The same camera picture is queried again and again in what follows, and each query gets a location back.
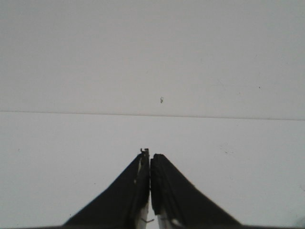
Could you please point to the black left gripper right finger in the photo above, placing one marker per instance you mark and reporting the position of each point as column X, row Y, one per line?
column 177, row 202

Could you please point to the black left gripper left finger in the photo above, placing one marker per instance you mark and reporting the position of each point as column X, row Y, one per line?
column 124, row 203

